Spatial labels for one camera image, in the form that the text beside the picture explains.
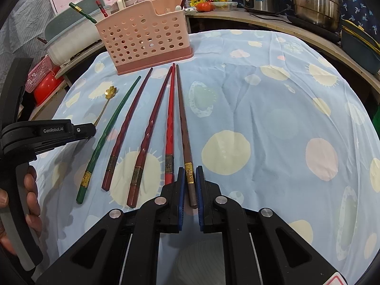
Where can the pink perforated utensil holder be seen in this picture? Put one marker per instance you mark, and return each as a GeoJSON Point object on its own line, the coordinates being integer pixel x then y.
{"type": "Point", "coordinates": [142, 38]}

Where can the curved wooden counter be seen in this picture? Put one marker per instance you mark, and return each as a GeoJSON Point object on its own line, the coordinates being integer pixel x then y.
{"type": "Point", "coordinates": [267, 25]}

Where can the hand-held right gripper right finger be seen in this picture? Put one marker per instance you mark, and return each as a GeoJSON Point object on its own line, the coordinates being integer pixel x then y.
{"type": "Point", "coordinates": [200, 207]}

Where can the clear plastic food container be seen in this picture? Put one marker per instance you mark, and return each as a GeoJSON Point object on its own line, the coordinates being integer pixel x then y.
{"type": "Point", "coordinates": [225, 6]}

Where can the brown chopstick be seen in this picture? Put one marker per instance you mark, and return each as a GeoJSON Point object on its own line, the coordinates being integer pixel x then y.
{"type": "Point", "coordinates": [184, 130]}

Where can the green casserole dish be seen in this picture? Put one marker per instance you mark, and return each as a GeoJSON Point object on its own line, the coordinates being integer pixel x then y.
{"type": "Point", "coordinates": [359, 50]}

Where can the red tomato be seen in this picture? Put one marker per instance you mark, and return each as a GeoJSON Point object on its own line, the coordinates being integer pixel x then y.
{"type": "Point", "coordinates": [204, 6]}

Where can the green chopstick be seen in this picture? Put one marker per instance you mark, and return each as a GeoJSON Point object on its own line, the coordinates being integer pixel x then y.
{"type": "Point", "coordinates": [104, 142]}
{"type": "Point", "coordinates": [83, 13]}

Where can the person's left hand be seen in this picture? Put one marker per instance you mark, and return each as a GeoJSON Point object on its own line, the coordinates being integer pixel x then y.
{"type": "Point", "coordinates": [32, 202]}

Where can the pink plastic basket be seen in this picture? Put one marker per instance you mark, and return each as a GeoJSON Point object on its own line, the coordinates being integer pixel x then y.
{"type": "Point", "coordinates": [38, 75]}

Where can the red plastic basin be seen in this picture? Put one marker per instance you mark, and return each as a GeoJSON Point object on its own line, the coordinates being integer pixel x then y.
{"type": "Point", "coordinates": [47, 90]}

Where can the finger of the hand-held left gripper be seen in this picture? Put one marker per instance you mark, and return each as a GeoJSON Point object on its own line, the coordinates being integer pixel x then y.
{"type": "Point", "coordinates": [84, 131]}

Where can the steel steamer pot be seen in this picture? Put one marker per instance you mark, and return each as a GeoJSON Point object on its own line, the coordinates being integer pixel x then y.
{"type": "Point", "coordinates": [317, 3]}

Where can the black induction cooker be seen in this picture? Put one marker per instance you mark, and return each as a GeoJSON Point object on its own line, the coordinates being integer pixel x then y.
{"type": "Point", "coordinates": [326, 34]}

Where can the gold flower spoon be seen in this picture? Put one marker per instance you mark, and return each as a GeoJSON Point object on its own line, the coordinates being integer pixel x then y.
{"type": "Point", "coordinates": [111, 91]}

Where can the teal and white basin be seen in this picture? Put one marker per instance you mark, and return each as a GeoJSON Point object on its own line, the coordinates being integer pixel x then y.
{"type": "Point", "coordinates": [68, 47]}

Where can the red chopstick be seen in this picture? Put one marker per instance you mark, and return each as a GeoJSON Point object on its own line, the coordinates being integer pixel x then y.
{"type": "Point", "coordinates": [101, 9]}
{"type": "Point", "coordinates": [170, 124]}

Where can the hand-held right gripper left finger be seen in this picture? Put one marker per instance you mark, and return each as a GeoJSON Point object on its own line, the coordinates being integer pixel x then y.
{"type": "Point", "coordinates": [181, 207]}

